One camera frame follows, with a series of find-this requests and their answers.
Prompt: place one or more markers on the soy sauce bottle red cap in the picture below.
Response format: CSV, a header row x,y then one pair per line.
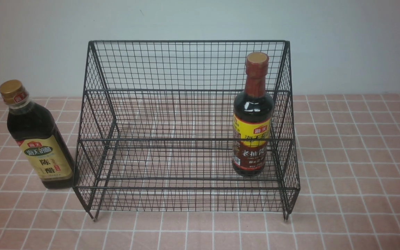
x,y
252,112

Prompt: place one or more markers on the vinegar bottle gold cap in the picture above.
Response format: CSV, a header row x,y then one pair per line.
x,y
35,131

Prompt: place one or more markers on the black wire mesh shelf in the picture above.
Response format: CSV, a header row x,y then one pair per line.
x,y
156,128

